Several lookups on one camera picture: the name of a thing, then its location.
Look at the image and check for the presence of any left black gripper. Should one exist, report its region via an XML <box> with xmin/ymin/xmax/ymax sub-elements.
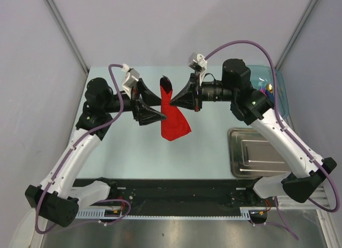
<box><xmin>103</xmin><ymin>79</ymin><xmax>167</xmax><ymax>126</ymax></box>

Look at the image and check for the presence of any stainless steel tray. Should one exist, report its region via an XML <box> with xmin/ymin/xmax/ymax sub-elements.
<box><xmin>227</xmin><ymin>128</ymin><xmax>290</xmax><ymax>179</ymax></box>

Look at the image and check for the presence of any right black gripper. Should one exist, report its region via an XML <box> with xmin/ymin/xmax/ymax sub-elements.
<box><xmin>170</xmin><ymin>71</ymin><xmax>236</xmax><ymax>112</ymax></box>

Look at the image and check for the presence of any white slotted cable duct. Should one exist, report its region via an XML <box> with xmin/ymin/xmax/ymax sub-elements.
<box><xmin>76</xmin><ymin>208</ymin><xmax>251</xmax><ymax>220</ymax></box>

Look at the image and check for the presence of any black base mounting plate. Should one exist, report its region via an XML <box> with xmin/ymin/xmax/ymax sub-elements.
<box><xmin>74</xmin><ymin>178</ymin><xmax>268</xmax><ymax>224</ymax></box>

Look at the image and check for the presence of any purple metal spoon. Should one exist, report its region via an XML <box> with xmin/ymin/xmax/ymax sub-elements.
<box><xmin>160</xmin><ymin>75</ymin><xmax>172</xmax><ymax>92</ymax></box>

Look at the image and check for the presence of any pink rolled napkin bundle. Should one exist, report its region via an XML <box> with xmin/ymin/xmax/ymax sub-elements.
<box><xmin>260</xmin><ymin>86</ymin><xmax>267</xmax><ymax>95</ymax></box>

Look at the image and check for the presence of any aluminium rail profile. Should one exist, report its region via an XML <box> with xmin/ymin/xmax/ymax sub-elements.
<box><xmin>277</xmin><ymin>187</ymin><xmax>330</xmax><ymax>210</ymax></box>

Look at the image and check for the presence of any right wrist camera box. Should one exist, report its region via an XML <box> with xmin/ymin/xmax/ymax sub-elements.
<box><xmin>188</xmin><ymin>53</ymin><xmax>207</xmax><ymax>72</ymax></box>

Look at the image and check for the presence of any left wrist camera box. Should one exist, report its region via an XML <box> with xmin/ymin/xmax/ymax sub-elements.
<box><xmin>122</xmin><ymin>68</ymin><xmax>139</xmax><ymax>98</ymax></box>

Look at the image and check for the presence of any blue transparent plastic bin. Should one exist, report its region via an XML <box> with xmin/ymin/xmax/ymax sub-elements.
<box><xmin>248</xmin><ymin>65</ymin><xmax>289</xmax><ymax>119</ymax></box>

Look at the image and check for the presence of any navy rolled napkin bundle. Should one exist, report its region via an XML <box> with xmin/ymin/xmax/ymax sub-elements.
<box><xmin>265</xmin><ymin>83</ymin><xmax>275</xmax><ymax>104</ymax></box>

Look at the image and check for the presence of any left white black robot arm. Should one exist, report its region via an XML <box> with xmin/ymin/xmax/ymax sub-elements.
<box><xmin>25</xmin><ymin>77</ymin><xmax>166</xmax><ymax>227</ymax></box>

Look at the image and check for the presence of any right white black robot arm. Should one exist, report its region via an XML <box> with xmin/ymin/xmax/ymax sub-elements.
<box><xmin>170</xmin><ymin>55</ymin><xmax>337</xmax><ymax>206</ymax></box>

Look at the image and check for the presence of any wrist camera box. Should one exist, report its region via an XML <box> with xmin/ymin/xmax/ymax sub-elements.
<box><xmin>122</xmin><ymin>68</ymin><xmax>139</xmax><ymax>98</ymax></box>
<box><xmin>188</xmin><ymin>53</ymin><xmax>207</xmax><ymax>72</ymax></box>

